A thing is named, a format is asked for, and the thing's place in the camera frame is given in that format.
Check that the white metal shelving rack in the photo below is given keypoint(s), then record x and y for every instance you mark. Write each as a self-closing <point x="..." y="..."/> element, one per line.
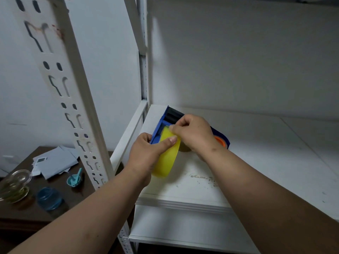
<point x="211" y="103"/>

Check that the clear glass teapot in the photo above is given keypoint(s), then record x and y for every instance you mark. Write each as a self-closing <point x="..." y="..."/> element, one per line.
<point x="13" y="186"/>

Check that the blue round lid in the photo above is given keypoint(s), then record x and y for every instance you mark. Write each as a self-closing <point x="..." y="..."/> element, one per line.
<point x="49" y="198"/>

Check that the blue tape dispenser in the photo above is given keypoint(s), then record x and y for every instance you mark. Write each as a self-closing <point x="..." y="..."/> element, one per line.
<point x="169" y="119"/>

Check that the person's right fingers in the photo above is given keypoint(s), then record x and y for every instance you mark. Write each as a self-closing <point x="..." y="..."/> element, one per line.
<point x="182" y="122"/>

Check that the person's left forearm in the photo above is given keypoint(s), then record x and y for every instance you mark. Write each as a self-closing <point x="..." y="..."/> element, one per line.
<point x="79" y="216"/>

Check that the person's left hand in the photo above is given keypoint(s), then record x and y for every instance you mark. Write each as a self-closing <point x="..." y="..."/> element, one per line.
<point x="143" y="158"/>

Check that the yellow tape roll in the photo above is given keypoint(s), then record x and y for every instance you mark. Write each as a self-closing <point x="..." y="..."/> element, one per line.
<point x="167" y="156"/>

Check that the person's right hand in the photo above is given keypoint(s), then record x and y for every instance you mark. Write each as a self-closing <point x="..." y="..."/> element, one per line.
<point x="195" y="132"/>

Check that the dark wooden side table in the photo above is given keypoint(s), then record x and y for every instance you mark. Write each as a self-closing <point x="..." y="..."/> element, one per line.
<point x="31" y="208"/>

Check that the small teal cup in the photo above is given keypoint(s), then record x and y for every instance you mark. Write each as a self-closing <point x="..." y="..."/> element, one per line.
<point x="73" y="180"/>

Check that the person's right forearm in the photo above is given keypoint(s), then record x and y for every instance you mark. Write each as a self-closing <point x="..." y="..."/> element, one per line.
<point x="270" y="208"/>

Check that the pile of white papers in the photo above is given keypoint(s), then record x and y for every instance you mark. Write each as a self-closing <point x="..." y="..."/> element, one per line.
<point x="54" y="161"/>

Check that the teal spoon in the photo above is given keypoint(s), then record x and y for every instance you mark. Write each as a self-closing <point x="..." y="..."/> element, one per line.
<point x="77" y="175"/>

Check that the person's left thumb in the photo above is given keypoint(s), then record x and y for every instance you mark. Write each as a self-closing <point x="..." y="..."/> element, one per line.
<point x="164" y="143"/>

